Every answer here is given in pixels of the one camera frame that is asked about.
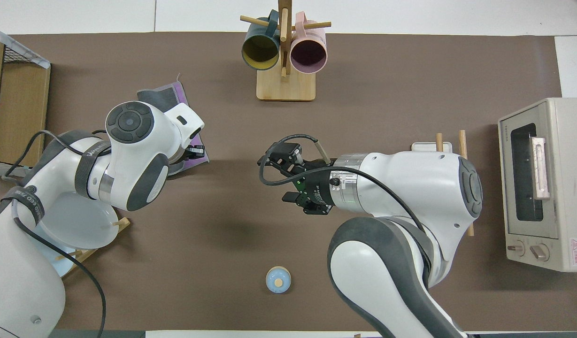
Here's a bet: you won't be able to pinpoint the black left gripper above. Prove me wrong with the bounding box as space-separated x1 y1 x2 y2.
183 144 207 163

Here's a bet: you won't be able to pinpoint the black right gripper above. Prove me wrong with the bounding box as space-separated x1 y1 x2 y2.
258 141 339 216

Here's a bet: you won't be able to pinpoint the purple and grey towel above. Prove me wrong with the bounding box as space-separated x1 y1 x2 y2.
137 81 210 177

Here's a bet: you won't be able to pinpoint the wooden plate rack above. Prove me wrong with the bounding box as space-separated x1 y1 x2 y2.
56 217 131 277

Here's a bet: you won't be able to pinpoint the white towel rack wooden bars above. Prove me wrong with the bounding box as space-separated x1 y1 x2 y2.
411 130 475 237

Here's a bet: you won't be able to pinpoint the brown table mat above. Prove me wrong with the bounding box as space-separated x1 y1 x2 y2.
0 32 577 331

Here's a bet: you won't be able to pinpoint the wooden mug tree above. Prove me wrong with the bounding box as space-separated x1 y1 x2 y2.
240 0 332 102

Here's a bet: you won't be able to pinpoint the blue round bell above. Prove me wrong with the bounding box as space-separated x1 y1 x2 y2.
266 266 292 294

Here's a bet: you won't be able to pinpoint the dark teal mug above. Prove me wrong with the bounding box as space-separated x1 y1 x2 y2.
241 10 282 71

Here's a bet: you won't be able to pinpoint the pink mug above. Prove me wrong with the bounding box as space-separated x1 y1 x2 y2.
290 12 328 74

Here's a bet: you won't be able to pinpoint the grey plate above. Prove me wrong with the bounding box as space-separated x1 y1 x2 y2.
35 190 119 250

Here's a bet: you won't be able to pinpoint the light blue plate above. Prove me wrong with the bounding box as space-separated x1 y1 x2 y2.
49 249 77 278

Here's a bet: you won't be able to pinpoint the wooden shelf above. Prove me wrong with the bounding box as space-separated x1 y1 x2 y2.
0 37 51 175

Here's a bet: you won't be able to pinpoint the cream toaster oven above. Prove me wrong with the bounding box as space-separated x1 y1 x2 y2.
498 98 577 273

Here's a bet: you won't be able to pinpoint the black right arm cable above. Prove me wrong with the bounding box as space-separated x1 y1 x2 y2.
259 135 432 263

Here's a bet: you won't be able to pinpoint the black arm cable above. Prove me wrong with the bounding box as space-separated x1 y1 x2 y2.
259 135 432 263
2 130 109 338

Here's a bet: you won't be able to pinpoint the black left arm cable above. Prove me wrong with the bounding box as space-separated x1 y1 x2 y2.
2 130 109 338

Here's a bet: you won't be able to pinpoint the black wire basket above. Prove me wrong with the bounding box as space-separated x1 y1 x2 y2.
0 42 25 65

